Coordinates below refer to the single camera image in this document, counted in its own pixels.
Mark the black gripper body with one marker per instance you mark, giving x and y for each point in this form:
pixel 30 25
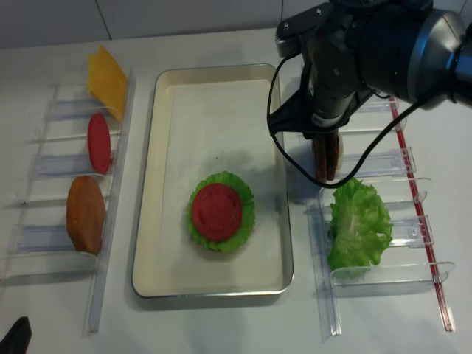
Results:
pixel 330 88

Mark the meat patty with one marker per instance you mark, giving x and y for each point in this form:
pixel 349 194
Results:
pixel 332 154
pixel 320 158

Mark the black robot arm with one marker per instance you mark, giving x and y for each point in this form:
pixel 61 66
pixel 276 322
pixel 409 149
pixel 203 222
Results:
pixel 413 51

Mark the lettuce leaf in rack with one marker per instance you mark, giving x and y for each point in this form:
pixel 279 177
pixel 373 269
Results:
pixel 361 227

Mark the lettuce leaf on tray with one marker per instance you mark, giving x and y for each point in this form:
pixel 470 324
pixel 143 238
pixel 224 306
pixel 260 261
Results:
pixel 248 219

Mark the tomato slice on tray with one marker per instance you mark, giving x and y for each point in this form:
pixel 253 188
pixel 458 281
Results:
pixel 217 212

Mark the yellow cheese slices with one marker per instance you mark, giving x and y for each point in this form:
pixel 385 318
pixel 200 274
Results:
pixel 107 82

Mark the red tomato slice in rack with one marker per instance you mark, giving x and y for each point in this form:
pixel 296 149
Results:
pixel 99 144

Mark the right clear acrylic rack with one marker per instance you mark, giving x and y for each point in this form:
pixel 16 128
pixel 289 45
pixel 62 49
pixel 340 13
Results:
pixel 408 265

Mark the clear acrylic rack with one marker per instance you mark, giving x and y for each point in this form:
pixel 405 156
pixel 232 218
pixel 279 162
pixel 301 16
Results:
pixel 408 265
pixel 35 245

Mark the cream metal tray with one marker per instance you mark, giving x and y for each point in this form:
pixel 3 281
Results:
pixel 207 121

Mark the brown bun top in rack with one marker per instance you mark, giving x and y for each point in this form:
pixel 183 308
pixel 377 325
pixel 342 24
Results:
pixel 85 215

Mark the left clear acrylic rack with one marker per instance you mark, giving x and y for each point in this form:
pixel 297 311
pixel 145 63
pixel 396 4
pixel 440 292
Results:
pixel 35 245

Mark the black object at corner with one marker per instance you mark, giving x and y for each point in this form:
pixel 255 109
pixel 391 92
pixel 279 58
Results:
pixel 17 339

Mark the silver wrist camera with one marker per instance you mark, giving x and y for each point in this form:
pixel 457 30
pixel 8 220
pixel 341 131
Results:
pixel 292 33

